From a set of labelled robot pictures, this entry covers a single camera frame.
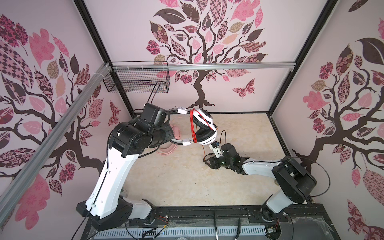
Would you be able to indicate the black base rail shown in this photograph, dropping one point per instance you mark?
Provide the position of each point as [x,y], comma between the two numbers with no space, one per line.
[296,222]

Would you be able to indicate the white black headphones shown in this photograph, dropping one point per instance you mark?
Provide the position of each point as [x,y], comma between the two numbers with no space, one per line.
[203,129]

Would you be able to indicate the aluminium rail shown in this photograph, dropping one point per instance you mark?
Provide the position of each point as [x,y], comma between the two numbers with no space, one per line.
[24,179]
[182,67]

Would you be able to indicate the aluminium rail back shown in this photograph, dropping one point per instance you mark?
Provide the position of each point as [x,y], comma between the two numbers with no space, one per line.
[182,67]

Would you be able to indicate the pink headphones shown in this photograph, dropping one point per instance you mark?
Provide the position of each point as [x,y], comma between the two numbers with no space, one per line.
[170,147]

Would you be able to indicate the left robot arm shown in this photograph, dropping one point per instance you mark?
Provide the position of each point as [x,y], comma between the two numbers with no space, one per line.
[105,207]

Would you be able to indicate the aluminium rail left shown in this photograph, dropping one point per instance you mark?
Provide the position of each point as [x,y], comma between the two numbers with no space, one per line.
[24,179]

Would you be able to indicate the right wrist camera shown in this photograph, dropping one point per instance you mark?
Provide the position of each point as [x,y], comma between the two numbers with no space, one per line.
[215,147]

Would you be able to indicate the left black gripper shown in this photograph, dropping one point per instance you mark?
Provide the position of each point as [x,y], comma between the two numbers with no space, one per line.
[168,133]

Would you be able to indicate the white cable duct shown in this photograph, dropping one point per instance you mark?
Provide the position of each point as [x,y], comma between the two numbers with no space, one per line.
[189,233]

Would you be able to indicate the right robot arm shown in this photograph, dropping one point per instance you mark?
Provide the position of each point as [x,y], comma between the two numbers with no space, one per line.
[295,181]

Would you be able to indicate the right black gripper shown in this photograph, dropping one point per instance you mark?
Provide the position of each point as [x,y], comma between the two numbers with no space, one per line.
[213,162]

